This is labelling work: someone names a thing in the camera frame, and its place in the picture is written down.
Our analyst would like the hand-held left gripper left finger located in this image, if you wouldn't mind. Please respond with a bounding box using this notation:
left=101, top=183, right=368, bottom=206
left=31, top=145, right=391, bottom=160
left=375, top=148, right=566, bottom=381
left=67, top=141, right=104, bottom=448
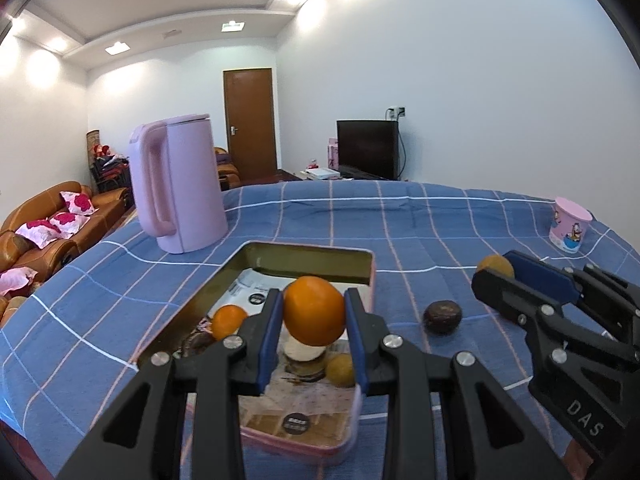
left=55, top=287, right=285, bottom=480

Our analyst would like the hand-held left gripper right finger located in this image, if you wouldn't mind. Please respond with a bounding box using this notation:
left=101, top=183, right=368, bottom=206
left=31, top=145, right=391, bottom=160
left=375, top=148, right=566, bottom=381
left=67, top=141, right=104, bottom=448
left=344, top=287, right=571, bottom=480

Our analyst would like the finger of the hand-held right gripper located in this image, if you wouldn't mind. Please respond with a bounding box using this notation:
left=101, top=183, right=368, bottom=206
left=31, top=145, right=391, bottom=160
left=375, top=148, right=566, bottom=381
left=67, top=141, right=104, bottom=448
left=471, top=267, right=640, bottom=377
left=504, top=249, right=640, bottom=352

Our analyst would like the small yellow longan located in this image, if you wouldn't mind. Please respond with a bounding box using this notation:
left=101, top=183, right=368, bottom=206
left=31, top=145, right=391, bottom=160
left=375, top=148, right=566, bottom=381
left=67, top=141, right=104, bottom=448
left=325, top=353, right=357, bottom=389
left=475, top=254, right=516, bottom=281

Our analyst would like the small orange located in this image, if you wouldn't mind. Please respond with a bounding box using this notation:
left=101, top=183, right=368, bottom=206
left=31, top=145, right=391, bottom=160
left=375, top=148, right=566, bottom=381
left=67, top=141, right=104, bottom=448
left=210, top=305, right=250, bottom=341

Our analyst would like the dimpled orange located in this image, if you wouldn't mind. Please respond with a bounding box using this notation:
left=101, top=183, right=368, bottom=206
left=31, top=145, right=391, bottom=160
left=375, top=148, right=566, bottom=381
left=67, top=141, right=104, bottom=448
left=282, top=276, right=346, bottom=348

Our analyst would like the pink tin box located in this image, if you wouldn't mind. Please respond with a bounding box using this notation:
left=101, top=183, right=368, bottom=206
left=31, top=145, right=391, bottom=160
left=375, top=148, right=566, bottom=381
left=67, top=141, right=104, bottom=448
left=136, top=241, right=376, bottom=461

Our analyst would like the pink cartoon cup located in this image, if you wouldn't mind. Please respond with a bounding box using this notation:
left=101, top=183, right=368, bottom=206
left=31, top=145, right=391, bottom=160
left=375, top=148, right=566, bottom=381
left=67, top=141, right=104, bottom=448
left=549, top=196, right=594, bottom=255

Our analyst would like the printed leaflet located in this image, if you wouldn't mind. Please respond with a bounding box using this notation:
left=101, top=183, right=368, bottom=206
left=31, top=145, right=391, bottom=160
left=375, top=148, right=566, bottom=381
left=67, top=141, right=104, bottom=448
left=202, top=267, right=362, bottom=449

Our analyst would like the blue plaid tablecloth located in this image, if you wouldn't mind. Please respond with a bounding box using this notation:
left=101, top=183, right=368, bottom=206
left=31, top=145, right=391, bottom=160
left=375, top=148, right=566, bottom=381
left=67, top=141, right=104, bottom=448
left=0, top=180, right=640, bottom=480

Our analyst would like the pink electric kettle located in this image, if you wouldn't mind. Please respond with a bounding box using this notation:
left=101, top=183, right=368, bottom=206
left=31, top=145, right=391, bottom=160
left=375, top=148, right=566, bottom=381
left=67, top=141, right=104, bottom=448
left=128, top=113, right=230, bottom=255

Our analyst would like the brown leather armchair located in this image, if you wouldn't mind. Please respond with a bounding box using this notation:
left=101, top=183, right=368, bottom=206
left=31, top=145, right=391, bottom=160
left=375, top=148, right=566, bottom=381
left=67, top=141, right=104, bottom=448
left=213, top=146, right=242, bottom=191

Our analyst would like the black television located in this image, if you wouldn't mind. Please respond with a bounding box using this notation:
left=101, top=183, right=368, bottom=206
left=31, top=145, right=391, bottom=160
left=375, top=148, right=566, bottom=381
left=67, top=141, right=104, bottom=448
left=336, top=119, right=401, bottom=181

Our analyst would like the brown wooden door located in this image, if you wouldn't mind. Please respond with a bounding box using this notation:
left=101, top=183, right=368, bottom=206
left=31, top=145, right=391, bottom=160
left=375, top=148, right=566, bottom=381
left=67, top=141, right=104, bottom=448
left=223, top=67, right=279, bottom=182

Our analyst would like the red floral cushion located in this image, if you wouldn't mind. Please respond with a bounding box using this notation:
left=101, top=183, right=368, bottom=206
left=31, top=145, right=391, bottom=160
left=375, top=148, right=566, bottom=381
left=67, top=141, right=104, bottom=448
left=47, top=211, right=91, bottom=236
left=14, top=220, right=61, bottom=249
left=59, top=190, right=95, bottom=216
left=0, top=267, right=39, bottom=297

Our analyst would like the dark chair with clothes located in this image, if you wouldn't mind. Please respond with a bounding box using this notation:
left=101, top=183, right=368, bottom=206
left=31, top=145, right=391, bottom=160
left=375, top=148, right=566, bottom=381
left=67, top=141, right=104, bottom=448
left=89, top=144, right=134, bottom=194

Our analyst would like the brown leather sofa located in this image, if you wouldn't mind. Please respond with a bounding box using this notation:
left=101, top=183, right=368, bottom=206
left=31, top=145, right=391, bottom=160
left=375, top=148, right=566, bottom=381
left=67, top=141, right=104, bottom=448
left=0, top=181, right=137, bottom=332

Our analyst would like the black power cable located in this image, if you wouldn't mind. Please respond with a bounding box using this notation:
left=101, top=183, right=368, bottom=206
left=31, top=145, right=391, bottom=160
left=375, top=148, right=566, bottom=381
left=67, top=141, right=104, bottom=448
left=397, top=117, right=407, bottom=181

